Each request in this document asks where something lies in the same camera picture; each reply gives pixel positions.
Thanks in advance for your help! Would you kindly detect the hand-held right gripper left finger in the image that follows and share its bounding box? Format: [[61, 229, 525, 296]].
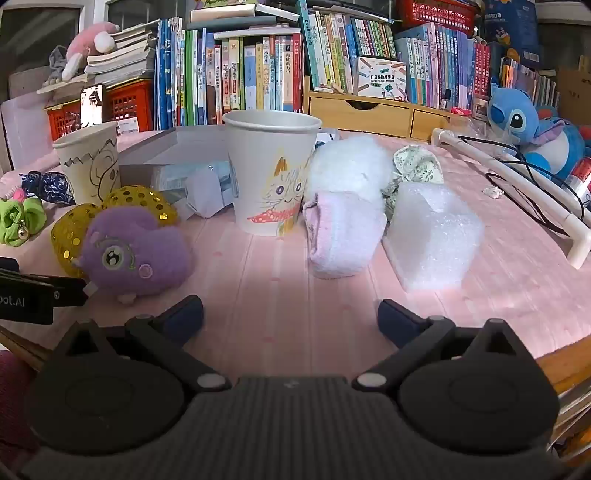
[[44, 295, 232, 393]]

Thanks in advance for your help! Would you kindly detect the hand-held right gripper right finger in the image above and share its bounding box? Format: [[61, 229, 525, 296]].
[[351, 299, 539, 393]]

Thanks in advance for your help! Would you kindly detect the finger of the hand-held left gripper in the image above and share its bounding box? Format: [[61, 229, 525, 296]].
[[52, 276, 88, 309]]

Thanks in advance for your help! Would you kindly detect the gold sequin pouch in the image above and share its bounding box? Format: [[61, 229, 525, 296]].
[[50, 185, 180, 278]]

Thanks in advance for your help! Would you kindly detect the green cloth scrunchie with bell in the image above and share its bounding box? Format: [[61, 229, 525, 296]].
[[0, 196, 47, 247]]

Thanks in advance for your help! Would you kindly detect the pink fuzzy sock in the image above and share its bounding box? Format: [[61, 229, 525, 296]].
[[302, 190, 387, 280]]

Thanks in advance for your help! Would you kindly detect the navy floral drawstring pouch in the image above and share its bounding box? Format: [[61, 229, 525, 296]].
[[21, 171, 77, 207]]

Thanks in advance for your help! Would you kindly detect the white fluffy plush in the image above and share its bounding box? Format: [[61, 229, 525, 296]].
[[305, 135, 395, 204]]

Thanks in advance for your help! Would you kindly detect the grey cardboard box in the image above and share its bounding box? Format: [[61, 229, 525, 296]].
[[117, 126, 232, 195]]

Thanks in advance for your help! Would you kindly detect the purple plush toy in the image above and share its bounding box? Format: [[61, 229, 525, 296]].
[[74, 205, 194, 304]]

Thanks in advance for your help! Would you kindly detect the white foam block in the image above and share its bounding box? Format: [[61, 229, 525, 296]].
[[382, 181, 485, 292]]

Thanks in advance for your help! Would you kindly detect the pink tablecloth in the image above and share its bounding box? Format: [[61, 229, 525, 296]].
[[0, 129, 591, 365]]

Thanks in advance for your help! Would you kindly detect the paper cup with line drawing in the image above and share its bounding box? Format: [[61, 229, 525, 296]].
[[52, 121, 122, 206]]

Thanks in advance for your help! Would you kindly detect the white storage bin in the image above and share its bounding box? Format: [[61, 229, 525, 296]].
[[0, 97, 54, 171]]

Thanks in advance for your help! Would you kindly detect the paper cup with cat drawing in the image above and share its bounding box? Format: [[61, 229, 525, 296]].
[[222, 110, 322, 237]]

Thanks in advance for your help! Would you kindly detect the smartphone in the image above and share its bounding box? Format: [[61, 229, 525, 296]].
[[80, 84, 106, 129]]

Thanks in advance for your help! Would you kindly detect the wooden desk organizer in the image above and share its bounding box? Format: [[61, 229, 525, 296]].
[[302, 76, 462, 141]]

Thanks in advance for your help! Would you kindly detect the grey stuffed toy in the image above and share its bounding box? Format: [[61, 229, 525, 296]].
[[44, 46, 71, 89]]

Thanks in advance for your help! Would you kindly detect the red can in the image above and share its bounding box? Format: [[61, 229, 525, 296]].
[[566, 157, 591, 210]]

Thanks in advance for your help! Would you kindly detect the blue alien plush toy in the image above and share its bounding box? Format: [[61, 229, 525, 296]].
[[487, 83, 591, 183]]

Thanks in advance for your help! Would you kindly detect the stack of worn books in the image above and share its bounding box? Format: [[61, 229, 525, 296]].
[[84, 21, 158, 87]]

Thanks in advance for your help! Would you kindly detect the label printer carton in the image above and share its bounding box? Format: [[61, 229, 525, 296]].
[[352, 56, 408, 101]]

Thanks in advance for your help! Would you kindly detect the pink plush rabbit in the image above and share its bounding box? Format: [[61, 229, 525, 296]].
[[61, 21, 122, 81]]

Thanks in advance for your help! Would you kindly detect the row of slim paperback books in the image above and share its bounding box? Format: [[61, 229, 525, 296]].
[[295, 0, 492, 109]]

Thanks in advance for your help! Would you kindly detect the row of colourful thin booklets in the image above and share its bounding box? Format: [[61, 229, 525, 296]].
[[499, 58, 559, 112]]

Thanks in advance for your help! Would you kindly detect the brown cardboard carton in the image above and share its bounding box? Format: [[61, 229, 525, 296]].
[[556, 67, 591, 125]]

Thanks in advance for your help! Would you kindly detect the pile of flat lying books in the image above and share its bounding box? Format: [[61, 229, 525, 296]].
[[189, 0, 303, 41]]

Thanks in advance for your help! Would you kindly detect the red mesh basket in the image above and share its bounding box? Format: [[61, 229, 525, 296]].
[[399, 0, 478, 35]]

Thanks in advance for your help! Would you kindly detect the blue printed carton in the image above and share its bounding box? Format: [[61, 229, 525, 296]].
[[482, 0, 541, 58]]

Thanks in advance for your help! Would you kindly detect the white pipe frame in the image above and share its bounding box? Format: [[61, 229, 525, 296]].
[[431, 128, 591, 270]]

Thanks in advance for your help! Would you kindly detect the black cable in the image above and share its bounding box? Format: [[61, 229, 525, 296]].
[[455, 135, 585, 232]]

